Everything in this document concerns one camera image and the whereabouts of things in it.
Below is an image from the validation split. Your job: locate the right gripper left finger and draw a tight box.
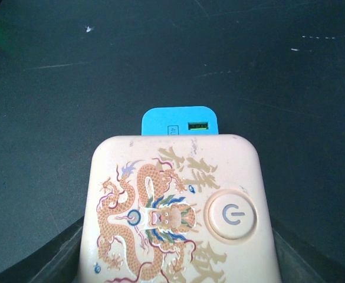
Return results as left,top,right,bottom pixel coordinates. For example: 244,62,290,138
0,218,84,282

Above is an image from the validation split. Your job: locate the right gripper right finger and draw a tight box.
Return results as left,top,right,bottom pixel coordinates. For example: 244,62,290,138
273,229,345,282

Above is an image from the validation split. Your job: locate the peach dragon cube adapter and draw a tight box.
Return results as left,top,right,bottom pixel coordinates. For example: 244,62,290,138
77,134,282,282

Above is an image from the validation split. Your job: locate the teal power strip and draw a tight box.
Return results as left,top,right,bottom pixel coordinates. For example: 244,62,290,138
141,106,219,136

